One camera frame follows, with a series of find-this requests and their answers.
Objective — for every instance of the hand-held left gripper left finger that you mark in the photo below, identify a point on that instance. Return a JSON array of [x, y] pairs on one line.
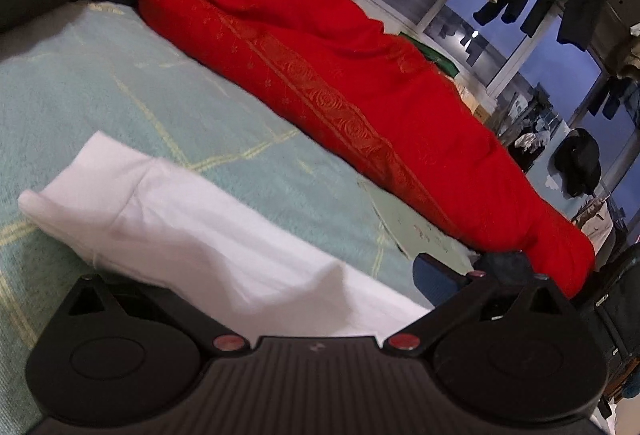
[[200, 332]]

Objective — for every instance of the balcony window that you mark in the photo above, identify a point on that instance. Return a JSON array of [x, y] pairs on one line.
[[545, 60]]

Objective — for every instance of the hanging beige jacket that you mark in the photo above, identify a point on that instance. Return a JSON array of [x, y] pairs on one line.
[[632, 55]]

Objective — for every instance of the small laundry on rack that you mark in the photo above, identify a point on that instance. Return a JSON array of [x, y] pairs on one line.
[[532, 142]]

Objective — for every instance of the white printed sweatshirt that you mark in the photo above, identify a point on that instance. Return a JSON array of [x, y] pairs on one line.
[[200, 225]]

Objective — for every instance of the hanging blue denim clothes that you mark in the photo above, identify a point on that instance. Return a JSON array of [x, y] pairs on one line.
[[615, 95]]

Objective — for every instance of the green stool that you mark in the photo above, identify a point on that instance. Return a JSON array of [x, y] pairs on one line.
[[435, 57]]

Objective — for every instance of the black hat on window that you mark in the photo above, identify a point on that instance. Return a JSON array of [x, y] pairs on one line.
[[577, 165]]

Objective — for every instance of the dark zip pouch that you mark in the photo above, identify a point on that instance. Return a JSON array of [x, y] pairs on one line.
[[505, 265]]

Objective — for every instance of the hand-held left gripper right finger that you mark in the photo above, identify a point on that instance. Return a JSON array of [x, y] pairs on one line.
[[435, 282]]

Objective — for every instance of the red quilt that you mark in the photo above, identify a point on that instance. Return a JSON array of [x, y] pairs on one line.
[[325, 55]]

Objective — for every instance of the black backpack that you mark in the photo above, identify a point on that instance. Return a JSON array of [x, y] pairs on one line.
[[620, 315]]

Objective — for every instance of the pale green booklet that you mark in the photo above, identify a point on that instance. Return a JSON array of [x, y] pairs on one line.
[[415, 230]]

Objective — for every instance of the cardboard boxes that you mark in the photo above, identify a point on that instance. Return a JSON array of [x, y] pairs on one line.
[[475, 107]]

